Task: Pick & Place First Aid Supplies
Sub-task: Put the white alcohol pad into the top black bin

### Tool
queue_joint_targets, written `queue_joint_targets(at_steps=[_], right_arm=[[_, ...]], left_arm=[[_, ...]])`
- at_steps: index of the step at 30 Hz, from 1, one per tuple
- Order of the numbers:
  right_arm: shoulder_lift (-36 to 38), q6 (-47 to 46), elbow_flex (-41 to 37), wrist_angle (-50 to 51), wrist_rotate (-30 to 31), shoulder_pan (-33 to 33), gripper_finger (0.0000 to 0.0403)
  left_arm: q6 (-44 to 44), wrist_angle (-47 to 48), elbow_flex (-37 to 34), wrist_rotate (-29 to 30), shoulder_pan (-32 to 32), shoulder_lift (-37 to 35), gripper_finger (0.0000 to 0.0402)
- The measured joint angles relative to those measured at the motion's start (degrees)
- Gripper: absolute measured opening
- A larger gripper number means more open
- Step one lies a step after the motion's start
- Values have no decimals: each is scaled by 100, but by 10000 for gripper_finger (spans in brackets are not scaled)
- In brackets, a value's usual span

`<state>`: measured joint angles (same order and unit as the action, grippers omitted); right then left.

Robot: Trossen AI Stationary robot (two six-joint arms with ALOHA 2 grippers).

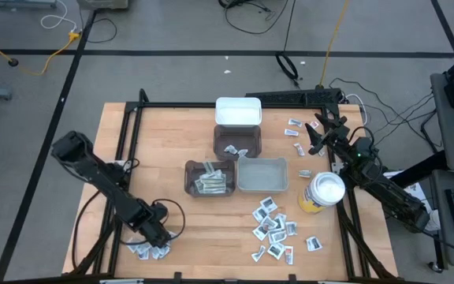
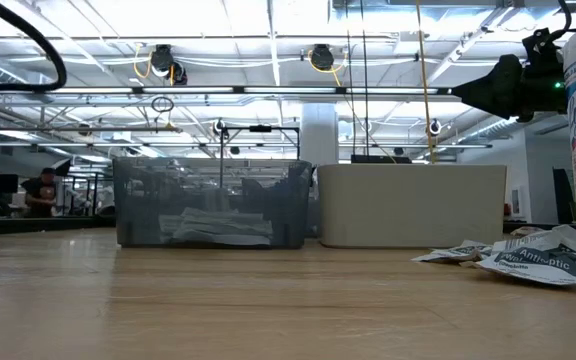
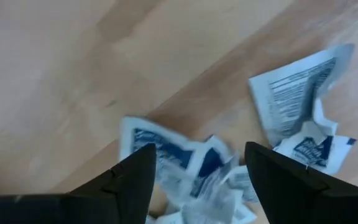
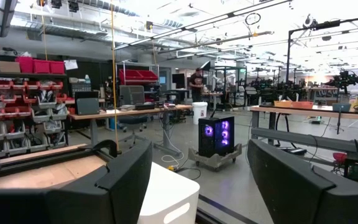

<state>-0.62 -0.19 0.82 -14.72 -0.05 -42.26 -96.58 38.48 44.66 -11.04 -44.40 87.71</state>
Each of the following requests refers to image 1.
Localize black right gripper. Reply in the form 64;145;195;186
304;113;351;155

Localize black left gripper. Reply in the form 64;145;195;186
142;215;173;250

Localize disinfecting wipes canister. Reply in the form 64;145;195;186
297;171;347;215

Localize grey plastic bin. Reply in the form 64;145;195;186
236;156;289;194

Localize dark translucent plastic bin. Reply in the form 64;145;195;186
213;124;262;161
184;159;236;198

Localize white plastic bin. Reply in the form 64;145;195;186
214;96;262;127

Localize black desk leg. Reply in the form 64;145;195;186
388;151;448;189

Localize grey metal base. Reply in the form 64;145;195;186
0;0;58;9

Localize black left wrist camera cable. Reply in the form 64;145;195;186
119;196;187;246

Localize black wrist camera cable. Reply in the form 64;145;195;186
348;125;377;153
119;196;187;246

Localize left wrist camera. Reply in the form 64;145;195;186
151;200;170;222

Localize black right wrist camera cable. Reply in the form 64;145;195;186
348;125;377;153

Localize black hanging cable with coil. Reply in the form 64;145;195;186
275;0;302;88

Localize black left arm base cable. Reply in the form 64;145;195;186
72;188;108;270

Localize yellow hanging cable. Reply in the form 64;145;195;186
318;0;351;88

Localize black floor cables bundle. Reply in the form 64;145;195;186
328;77;439;155

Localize black tangled floor cables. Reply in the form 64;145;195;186
218;0;291;37

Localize black floor cable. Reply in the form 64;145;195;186
79;7;118;44

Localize yellow extension cable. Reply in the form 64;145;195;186
0;29;81;77

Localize white floor cable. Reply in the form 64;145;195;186
39;0;79;33

